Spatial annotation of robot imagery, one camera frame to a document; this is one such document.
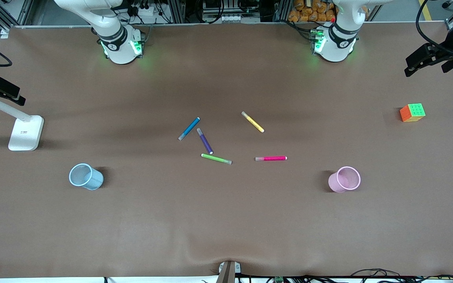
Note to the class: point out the pink marker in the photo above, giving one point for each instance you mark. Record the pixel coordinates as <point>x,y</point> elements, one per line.
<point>271,158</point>

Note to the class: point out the blue marker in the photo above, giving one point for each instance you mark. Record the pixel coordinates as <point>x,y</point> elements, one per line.
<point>189,128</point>

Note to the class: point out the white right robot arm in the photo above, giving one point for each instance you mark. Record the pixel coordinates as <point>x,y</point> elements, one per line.
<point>120,51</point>

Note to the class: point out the multicoloured puzzle cube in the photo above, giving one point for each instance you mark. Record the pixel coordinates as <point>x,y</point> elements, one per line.
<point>412,113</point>

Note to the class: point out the orange packaged goods pile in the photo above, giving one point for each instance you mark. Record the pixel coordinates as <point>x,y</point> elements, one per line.
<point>313,11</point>

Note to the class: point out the blue mesh cup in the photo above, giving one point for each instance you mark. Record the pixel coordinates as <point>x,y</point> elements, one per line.
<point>92,181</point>

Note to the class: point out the pink mesh cup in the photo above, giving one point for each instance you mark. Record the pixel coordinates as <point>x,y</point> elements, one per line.
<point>337,183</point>

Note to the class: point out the white power strip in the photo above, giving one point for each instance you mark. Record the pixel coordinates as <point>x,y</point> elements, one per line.
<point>144,11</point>

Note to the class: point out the yellow marker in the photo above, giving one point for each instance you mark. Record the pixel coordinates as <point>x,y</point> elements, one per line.
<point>253,122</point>

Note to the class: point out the long white socket strip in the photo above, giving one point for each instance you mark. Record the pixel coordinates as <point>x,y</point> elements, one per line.
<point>234,18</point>

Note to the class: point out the purple marker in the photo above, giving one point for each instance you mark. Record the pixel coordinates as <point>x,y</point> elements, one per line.
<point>205,141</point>

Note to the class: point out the green marker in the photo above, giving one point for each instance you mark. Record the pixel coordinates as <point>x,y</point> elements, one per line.
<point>215,158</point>

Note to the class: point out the metal table clamp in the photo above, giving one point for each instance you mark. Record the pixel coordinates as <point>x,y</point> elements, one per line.
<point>228,271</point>

